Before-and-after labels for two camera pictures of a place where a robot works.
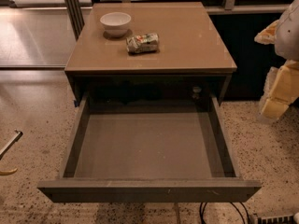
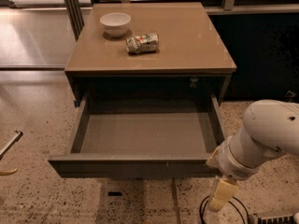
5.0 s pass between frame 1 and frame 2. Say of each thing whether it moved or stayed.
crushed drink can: stayed
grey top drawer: moved
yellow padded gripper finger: moved
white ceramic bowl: stayed
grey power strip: stayed
